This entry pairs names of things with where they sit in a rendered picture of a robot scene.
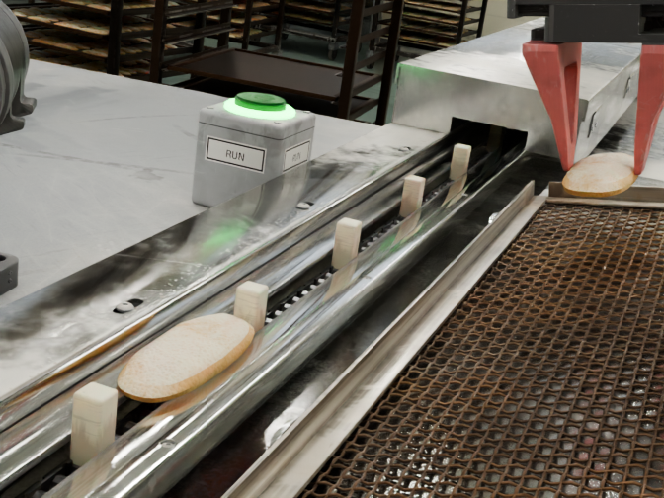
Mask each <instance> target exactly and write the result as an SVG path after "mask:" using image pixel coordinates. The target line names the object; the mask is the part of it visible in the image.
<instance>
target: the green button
mask: <svg viewBox="0 0 664 498"><path fill-rule="evenodd" d="M234 104H235V105H237V106H239V107H242V108H246V109H250V110H256V111H264V112H281V111H285V110H286V106H287V102H286V101H285V100H284V99H283V98H281V97H278V96H275V95H271V94H265V93H256V92H243V93H239V94H238V95H236V96H235V99H234Z"/></svg>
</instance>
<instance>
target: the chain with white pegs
mask: <svg viewBox="0 0 664 498"><path fill-rule="evenodd" d="M518 132H519V130H517V129H513V130H512V131H510V132H509V133H508V134H507V135H505V136H504V133H505V127H502V126H499V125H494V124H492V125H491V127H490V131H489V137H488V142H487V147H486V150H484V151H483V152H482V153H480V154H479V155H478V156H476V157H475V158H474V159H472V160H471V161H470V162H469V157H470V151H471V146H469V145H464V144H460V143H459V144H457V145H455V147H454V153H453V159H452V164H451V170H450V176H449V178H448V179H446V180H445V181H443V183H441V184H439V185H438V186H437V187H435V189H433V190H431V191H430V192H429V193H427V194H426V196H423V192H424V186H425V178H423V177H418V176H414V175H409V176H408V177H406V178H405V182H404V188H403V194H402V200H401V206H400V212H399V214H398V215H397V216H396V217H394V218H393V219H392V220H390V221H389V222H388V223H386V224H385V225H384V226H382V227H381V228H379V229H378V230H377V231H375V232H374V233H373V234H371V235H370V236H369V237H367V238H366V239H365V240H363V241H362V242H360V235H361V228H362V223H361V222H360V221H357V220H353V219H349V218H346V217H344V218H343V219H341V220H340V221H338V222H337V227H336V234H335V241H334V248H333V255H332V262H331V265H329V266H328V267H327V268H325V269H324V270H323V271H321V272H320V274H317V275H316V276H314V277H313V278H312V279H310V280H309V281H308V282H306V283H305V284H304V286H301V287H300V288H298V289H297V290H295V291H294V292H292V293H291V294H290V295H288V296H287V298H284V299H283V300H282V301H280V302H279V303H278V304H276V305H275V306H273V307H272V308H271V309H269V310H268V312H266V306H267V298H268V290H269V288H268V287H267V286H265V285H261V284H257V283H254V282H250V281H247V282H245V283H244V284H242V285H241V286H239V287H238V288H237V289H236V297H235V305H234V314H233V316H236V317H238V318H241V319H243V320H245V321H246V322H248V323H249V324H250V325H251V326H252V327H253V328H254V331H255V332H254V334H255V333H256V332H258V331H259V330H260V329H262V328H263V327H264V326H266V325H267V324H268V323H270V322H271V321H272V320H273V319H275V318H276V317H277V316H279V315H280V314H281V313H283V312H284V311H285V310H287V309H288V308H289V307H290V306H292V305H293V304H294V303H296V302H297V301H298V300H300V299H301V298H302V297H304V296H305V295H306V294H307V293H309V292H310V291H312V290H313V289H314V288H316V287H317V286H318V285H320V284H321V283H322V282H323V281H325V280H326V279H327V278H329V277H330V276H331V275H333V274H334V273H335V272H337V271H338V270H339V269H340V268H342V267H343V266H344V265H346V264H347V263H348V262H350V261H351V260H352V259H354V258H355V257H356V256H357V255H359V254H360V253H361V252H363V251H364V250H365V249H367V248H368V247H369V246H371V245H372V244H373V243H374V242H376V241H377V240H378V239H380V238H381V236H383V235H384V234H385V233H387V232H388V231H389V230H390V229H392V228H393V227H394V226H396V225H397V224H398V223H400V222H401V221H402V220H404V219H405V218H406V217H407V216H409V215H410V214H411V213H413V212H414V211H415V210H417V209H418V208H420V207H421V206H422V205H423V204H425V203H426V202H427V201H429V200H430V199H431V198H433V197H434V196H435V195H437V194H438V193H439V192H440V191H442V190H443V189H444V188H446V187H447V186H448V185H450V184H451V183H452V182H454V181H455V180H456V179H457V178H459V177H460V176H461V175H463V174H464V173H465V172H467V171H468V170H469V169H471V168H472V167H473V166H474V165H476V164H477V163H478V162H480V161H481V160H482V159H484V158H485V157H486V156H488V155H489V154H490V153H491V152H493V151H494V150H495V149H497V148H498V147H499V146H501V145H502V144H503V143H505V142H506V141H507V140H508V139H510V138H511V137H512V136H514V135H515V134H516V133H518ZM359 242H360V243H359ZM165 402H166V401H164V402H158V403H146V402H143V403H142V404H140V405H139V406H138V407H136V408H135V409H134V410H132V411H131V412H129V413H128V414H127V415H125V416H124V417H123V418H122V419H121V420H120V421H118V422H117V426H116V416H117V403H118V392H117V391H116V390H115V389H113V388H110V387H107V386H104V385H101V384H99V383H96V382H90V383H89V384H87V385H86V386H84V387H83V388H81V389H79V390H78V391H76V392H75V393H74V395H73V410H72V427H71V444H70V457H69V458H68V459H66V460H65V461H64V462H62V463H61V464H60V465H58V466H57V467H56V468H54V469H53V470H52V471H50V472H49V473H47V474H46V475H45V476H43V477H42V481H37V482H35V483H34V484H33V485H31V486H30V487H29V488H27V489H26V490H24V491H23V492H22V493H20V494H19V495H18V496H16V497H15V498H41V497H42V496H43V495H44V494H45V493H47V492H48V491H49V490H51V489H52V488H53V487H54V486H56V485H57V484H58V483H60V482H61V481H62V480H64V479H65V478H66V477H68V476H69V475H70V474H71V473H73V472H74V471H75V470H77V469H78V468H79V467H81V466H82V465H83V464H85V463H86V462H87V461H88V460H90V459H91V458H92V457H94V456H95V455H97V454H98V453H99V452H101V451H102V450H103V449H104V448H106V447H107V446H108V445H110V444H111V443H112V442H114V441H115V440H116V439H118V438H119V437H120V436H121V435H123V434H124V433H125V432H127V431H128V430H129V429H131V428H132V427H133V426H135V425H136V424H137V423H138V422H140V421H141V420H142V419H144V418H145V417H146V416H148V415H149V414H150V413H152V412H153V411H154V410H155V409H157V408H158V407H159V406H161V405H162V404H163V403H165Z"/></svg>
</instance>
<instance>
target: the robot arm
mask: <svg viewBox="0 0 664 498"><path fill-rule="evenodd" d="M523 16H545V21H544V26H541V27H537V28H534V29H531V39H530V40H529V41H527V42H525V43H523V44H522V55H523V58H524V60H525V63H526V64H527V66H528V68H529V71H530V73H531V75H532V77H533V80H534V82H535V84H536V86H537V89H538V91H539V94H540V97H541V99H542V101H543V103H544V106H545V108H546V110H547V112H548V115H549V117H550V120H551V123H552V127H553V132H554V136H555V140H556V145H557V149H558V153H559V158H560V162H561V166H562V169H563V170H564V171H569V170H570V168H571V167H572V166H573V162H574V154H575V145H576V136H577V121H578V105H579V88H580V71H581V55H582V42H602V43H642V45H641V53H640V65H639V80H638V95H637V110H636V125H635V139H634V175H640V174H641V173H642V172H643V170H644V168H645V165H646V161H647V158H648V154H649V151H650V147H651V144H652V140H653V136H654V133H655V130H656V127H657V123H658V120H659V117H660V114H661V112H662V110H663V108H664V0H507V18H508V19H516V18H520V17H523ZM29 63H30V55H29V46H28V40H27V38H26V35H25V32H24V30H23V27H22V25H21V24H20V22H19V20H18V19H17V17H16V16H15V14H14V13H13V12H12V11H11V9H10V8H9V7H8V6H7V5H6V4H4V3H3V2H2V1H1V0H0V135H3V134H6V133H10V132H14V131H18V130H22V129H23V128H24V126H25V124H26V120H25V119H24V118H23V116H26V115H29V114H31V113H32V112H33V111H34V109H35V107H36V105H37V99H36V98H31V97H26V96H25V94H24V89H25V79H26V76H27V73H28V69H29ZM18 270H19V258H18V257H16V256H14V255H11V254H7V253H3V252H0V295H2V294H4V293H5V292H7V291H10V290H11V289H13V288H15V287H16V286H17V285H18Z"/></svg>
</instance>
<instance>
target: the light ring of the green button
mask: <svg viewBox="0 0 664 498"><path fill-rule="evenodd" d="M234 99H235V98H233V99H229V100H227V101H225V102H224V107H225V108H226V109H227V110H228V111H230V112H233V113H236V114H239V115H243V116H248V117H254V118H261V119H289V118H292V117H294V115H295V110H294V109H293V108H292V107H291V106H289V105H287V106H286V110H285V111H281V112H264V111H256V110H250V109H246V108H242V107H239V106H237V105H235V104H234Z"/></svg>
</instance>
